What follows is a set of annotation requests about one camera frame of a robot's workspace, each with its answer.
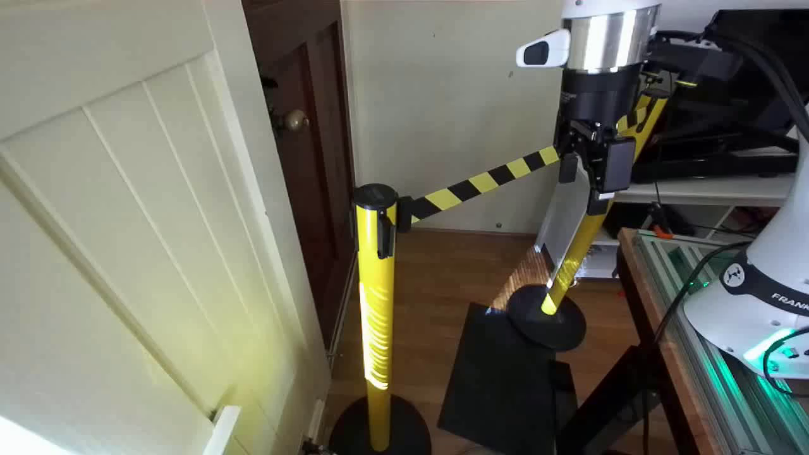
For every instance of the cream panelled wooden board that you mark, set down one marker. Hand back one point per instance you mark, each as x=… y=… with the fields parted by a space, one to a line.
x=109 y=254

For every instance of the table with aluminium rails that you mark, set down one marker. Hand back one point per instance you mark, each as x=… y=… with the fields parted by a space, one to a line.
x=708 y=394

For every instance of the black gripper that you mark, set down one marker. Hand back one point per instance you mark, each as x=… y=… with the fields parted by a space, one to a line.
x=598 y=99

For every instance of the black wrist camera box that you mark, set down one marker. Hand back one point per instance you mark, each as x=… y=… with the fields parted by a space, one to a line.
x=685 y=58

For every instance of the yellow black striped barrier belt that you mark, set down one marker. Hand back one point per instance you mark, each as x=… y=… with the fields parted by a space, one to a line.
x=480 y=180

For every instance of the black floor mat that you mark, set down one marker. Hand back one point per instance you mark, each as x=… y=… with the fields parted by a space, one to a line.
x=495 y=386

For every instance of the dark brown wooden door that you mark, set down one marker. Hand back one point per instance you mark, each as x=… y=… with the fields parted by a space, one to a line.
x=312 y=153

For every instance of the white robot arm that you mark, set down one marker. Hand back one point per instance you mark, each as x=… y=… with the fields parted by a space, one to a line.
x=758 y=268

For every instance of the brass door knob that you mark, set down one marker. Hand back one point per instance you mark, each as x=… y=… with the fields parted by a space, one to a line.
x=297 y=118

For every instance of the yellow stanchion post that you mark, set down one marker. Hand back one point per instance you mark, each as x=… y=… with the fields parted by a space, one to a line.
x=571 y=261
x=374 y=318

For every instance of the white shelf unit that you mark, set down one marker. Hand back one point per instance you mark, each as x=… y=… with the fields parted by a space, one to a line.
x=715 y=189

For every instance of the grey flat panel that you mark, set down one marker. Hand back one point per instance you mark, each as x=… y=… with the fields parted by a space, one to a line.
x=561 y=217

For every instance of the black round stanchion base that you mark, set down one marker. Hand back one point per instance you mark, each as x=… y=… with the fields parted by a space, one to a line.
x=406 y=432
x=556 y=328

